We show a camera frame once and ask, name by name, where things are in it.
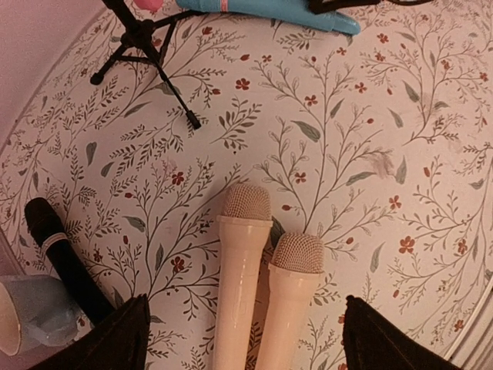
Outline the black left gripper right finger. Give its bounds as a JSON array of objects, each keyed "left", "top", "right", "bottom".
[{"left": 343, "top": 295, "right": 457, "bottom": 370}]

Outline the pink microphone in shock mount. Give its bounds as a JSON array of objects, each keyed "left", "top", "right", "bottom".
[{"left": 133, "top": 0, "right": 164, "bottom": 12}]

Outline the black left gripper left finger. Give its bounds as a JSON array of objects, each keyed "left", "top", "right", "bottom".
[{"left": 33, "top": 294, "right": 151, "bottom": 370}]

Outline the blue ceramic mug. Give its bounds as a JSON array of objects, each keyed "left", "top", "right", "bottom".
[{"left": 1, "top": 275, "right": 80, "bottom": 356}]

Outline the blue microphone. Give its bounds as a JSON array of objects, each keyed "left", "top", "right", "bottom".
[{"left": 176, "top": 0, "right": 361, "bottom": 35}]

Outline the black tripod shock mount stand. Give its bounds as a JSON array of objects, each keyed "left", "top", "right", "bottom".
[{"left": 90, "top": 0, "right": 202, "bottom": 130}]

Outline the beige microphone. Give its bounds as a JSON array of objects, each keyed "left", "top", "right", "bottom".
[
  {"left": 255, "top": 233, "right": 324, "bottom": 369},
  {"left": 212, "top": 183, "right": 273, "bottom": 369}
]

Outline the black microphone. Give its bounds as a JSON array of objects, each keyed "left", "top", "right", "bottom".
[{"left": 25, "top": 197, "right": 115, "bottom": 325}]

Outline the black stand of blue microphone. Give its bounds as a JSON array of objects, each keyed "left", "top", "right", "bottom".
[{"left": 307, "top": 0, "right": 432, "bottom": 14}]

